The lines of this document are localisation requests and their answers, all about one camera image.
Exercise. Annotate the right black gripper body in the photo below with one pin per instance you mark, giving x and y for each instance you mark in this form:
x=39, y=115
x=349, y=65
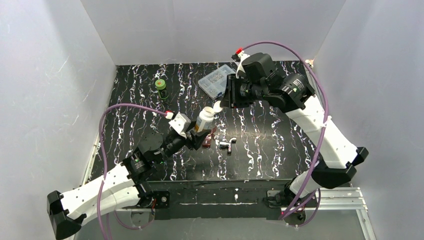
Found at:
x=231, y=93

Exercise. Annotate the aluminium frame rail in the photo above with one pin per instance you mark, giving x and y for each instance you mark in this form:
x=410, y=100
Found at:
x=255, y=80

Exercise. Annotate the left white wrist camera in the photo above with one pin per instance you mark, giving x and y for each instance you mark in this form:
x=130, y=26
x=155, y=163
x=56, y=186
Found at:
x=179, y=122

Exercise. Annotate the red weekly pill organizer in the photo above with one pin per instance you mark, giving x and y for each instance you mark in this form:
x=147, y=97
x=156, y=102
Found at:
x=209, y=138

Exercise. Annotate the clear plastic compartment box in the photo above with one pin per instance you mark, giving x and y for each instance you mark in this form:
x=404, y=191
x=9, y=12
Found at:
x=214, y=84

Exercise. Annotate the white pill bottle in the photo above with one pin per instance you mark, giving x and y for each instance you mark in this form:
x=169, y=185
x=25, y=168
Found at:
x=206, y=117

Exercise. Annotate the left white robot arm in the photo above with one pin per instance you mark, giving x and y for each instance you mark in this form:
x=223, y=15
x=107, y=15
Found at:
x=125, y=185

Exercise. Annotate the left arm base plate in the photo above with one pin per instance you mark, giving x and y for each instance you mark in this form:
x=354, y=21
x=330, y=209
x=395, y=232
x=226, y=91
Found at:
x=144, y=212

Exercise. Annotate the green capped dark bottle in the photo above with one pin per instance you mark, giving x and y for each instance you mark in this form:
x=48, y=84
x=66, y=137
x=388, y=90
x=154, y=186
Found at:
x=161, y=87

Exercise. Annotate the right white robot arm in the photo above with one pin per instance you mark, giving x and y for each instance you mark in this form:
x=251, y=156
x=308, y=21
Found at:
x=339, y=157

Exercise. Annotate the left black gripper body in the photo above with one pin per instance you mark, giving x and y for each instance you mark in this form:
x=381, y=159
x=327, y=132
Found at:
x=190, y=139

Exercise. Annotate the chrome metal faucet fitting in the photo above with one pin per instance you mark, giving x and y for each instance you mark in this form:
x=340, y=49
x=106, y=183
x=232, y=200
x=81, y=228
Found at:
x=227, y=145

